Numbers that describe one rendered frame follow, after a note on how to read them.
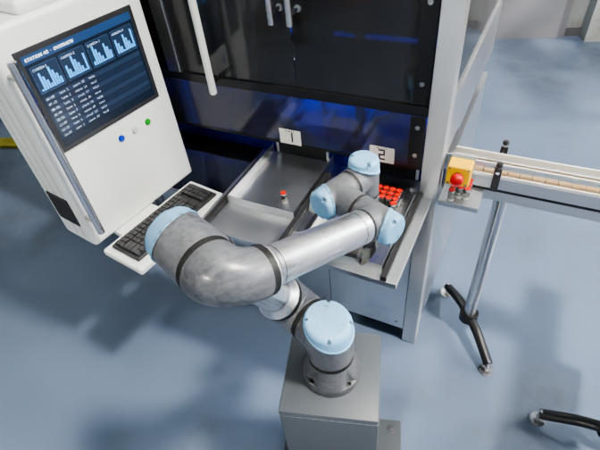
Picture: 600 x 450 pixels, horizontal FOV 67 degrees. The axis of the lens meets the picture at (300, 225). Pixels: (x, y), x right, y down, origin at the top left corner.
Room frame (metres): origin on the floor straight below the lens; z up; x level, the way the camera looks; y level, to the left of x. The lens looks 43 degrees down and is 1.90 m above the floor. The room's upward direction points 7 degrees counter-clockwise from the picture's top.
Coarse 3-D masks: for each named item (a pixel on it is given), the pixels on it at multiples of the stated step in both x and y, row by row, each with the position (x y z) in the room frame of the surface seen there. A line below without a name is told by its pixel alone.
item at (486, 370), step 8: (448, 288) 1.37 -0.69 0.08; (448, 296) 1.38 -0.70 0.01; (456, 296) 1.29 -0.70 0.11; (464, 304) 1.23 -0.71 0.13; (464, 312) 1.18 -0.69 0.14; (464, 320) 1.16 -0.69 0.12; (472, 320) 1.14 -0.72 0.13; (472, 328) 1.11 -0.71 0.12; (480, 336) 1.07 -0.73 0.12; (480, 344) 1.04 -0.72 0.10; (480, 352) 1.01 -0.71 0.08; (488, 352) 1.01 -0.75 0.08; (488, 360) 0.97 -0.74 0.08; (480, 368) 0.97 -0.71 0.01; (488, 368) 0.96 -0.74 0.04; (488, 376) 0.94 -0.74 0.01
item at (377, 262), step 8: (408, 200) 1.15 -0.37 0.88; (400, 208) 1.11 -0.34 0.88; (408, 208) 1.07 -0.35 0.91; (336, 216) 1.11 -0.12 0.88; (312, 224) 1.05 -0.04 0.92; (384, 248) 0.94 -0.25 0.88; (392, 248) 0.93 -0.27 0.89; (344, 256) 0.91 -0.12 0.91; (360, 256) 0.92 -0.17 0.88; (376, 256) 0.91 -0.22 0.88; (384, 256) 0.91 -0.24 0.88; (352, 264) 0.89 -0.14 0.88; (368, 264) 0.87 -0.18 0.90; (376, 264) 0.86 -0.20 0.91; (384, 264) 0.87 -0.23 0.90
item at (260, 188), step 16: (272, 144) 1.54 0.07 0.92; (272, 160) 1.48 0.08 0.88; (288, 160) 1.47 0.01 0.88; (304, 160) 1.45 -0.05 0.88; (320, 160) 1.44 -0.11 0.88; (256, 176) 1.39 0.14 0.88; (272, 176) 1.38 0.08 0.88; (288, 176) 1.36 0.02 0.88; (304, 176) 1.35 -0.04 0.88; (320, 176) 1.31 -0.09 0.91; (240, 192) 1.30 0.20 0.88; (256, 192) 1.29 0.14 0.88; (272, 192) 1.28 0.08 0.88; (288, 192) 1.27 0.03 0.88; (304, 192) 1.26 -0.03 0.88; (256, 208) 1.19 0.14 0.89; (272, 208) 1.16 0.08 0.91; (288, 208) 1.18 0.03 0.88
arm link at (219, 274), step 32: (320, 224) 0.65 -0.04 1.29; (352, 224) 0.65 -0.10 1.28; (384, 224) 0.68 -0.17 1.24; (192, 256) 0.52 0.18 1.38; (224, 256) 0.51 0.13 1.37; (256, 256) 0.52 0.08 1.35; (288, 256) 0.54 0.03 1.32; (320, 256) 0.57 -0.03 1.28; (192, 288) 0.48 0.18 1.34; (224, 288) 0.47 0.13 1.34; (256, 288) 0.48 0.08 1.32
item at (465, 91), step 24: (168, 24) 1.63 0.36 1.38; (168, 48) 1.64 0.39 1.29; (480, 48) 1.58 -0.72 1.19; (168, 72) 1.66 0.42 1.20; (192, 72) 1.61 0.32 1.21; (480, 72) 1.72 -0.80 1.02; (312, 96) 1.36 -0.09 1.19; (336, 96) 1.32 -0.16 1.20; (360, 96) 1.29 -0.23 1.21; (456, 96) 1.22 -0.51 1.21; (456, 120) 1.29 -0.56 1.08; (288, 144) 1.42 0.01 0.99
